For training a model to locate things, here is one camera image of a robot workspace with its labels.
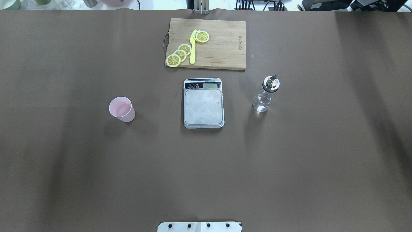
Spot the silver digital kitchen scale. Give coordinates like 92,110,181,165
183,77,225,129

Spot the lemon slice near knife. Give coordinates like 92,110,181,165
178,43,192,56

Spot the lemon slice pair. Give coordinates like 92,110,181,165
192,30,199,42
197,30,210,44

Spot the pink plastic cup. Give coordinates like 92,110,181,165
108,96,136,123

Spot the lemon slice middle row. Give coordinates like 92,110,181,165
173,49,187,63

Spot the lemon slice far end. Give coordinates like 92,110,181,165
166,54,181,68

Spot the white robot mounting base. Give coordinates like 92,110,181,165
157,221,243,232

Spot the lemon slice pair top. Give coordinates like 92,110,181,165
197,30,210,44

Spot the aluminium frame post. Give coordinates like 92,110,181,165
193,0,210,15

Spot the lemon slice pair bottom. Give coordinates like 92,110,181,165
192,30,199,42

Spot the green plastic cup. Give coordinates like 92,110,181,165
35,0,51,6

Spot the glass sauce bottle metal spout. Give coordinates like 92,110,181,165
253,73,280,112

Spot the yellow plastic knife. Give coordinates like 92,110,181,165
189,29,197,64

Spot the wooden cutting board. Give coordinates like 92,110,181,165
166,18,247,71

